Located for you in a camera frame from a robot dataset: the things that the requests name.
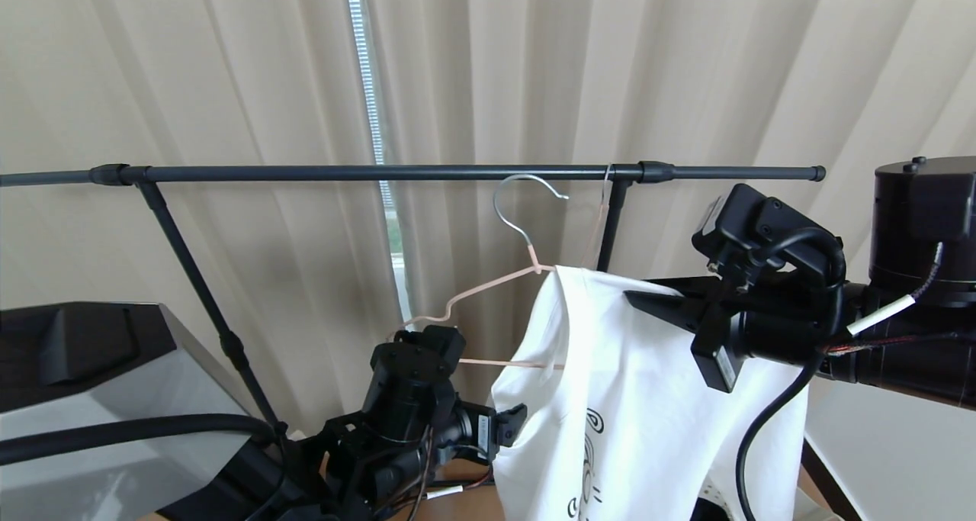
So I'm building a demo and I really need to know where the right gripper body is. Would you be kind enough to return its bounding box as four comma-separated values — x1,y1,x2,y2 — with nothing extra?
690,277,833,394

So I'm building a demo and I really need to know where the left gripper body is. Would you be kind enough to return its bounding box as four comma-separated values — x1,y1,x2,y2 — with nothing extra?
435,404,528,468

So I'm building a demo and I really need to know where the white printed t-shirt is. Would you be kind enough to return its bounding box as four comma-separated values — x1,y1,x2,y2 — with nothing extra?
488,265,809,521

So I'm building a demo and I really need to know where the pink clothes hanger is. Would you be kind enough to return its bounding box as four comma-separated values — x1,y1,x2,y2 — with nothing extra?
582,166,615,270
403,174,569,371

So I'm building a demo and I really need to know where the black clothes rack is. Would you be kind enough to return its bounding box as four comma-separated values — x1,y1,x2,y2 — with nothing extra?
0,161,827,439

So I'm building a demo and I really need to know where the beige curtain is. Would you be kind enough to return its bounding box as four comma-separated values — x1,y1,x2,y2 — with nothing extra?
0,0,976,461

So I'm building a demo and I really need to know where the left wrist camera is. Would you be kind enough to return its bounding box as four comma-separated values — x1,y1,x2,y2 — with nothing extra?
393,325,467,369

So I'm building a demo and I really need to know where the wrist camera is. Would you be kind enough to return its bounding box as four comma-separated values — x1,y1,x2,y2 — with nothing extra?
393,325,467,369
692,184,847,287

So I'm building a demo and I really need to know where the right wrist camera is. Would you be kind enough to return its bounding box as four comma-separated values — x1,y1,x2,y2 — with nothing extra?
692,184,847,287

